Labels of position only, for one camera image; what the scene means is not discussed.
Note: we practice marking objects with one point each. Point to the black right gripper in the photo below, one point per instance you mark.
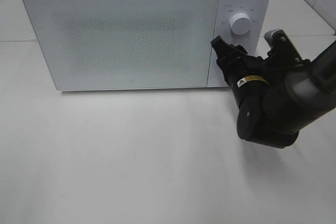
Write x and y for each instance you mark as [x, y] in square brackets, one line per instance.
[239, 71]

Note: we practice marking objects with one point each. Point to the white microwave door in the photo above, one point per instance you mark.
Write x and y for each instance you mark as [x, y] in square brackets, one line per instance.
[124, 44]

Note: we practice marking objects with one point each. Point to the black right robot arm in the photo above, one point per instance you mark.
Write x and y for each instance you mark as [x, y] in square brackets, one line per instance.
[279, 95]

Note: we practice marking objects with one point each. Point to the upper white control knob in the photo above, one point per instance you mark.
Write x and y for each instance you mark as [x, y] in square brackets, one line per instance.
[240, 23]

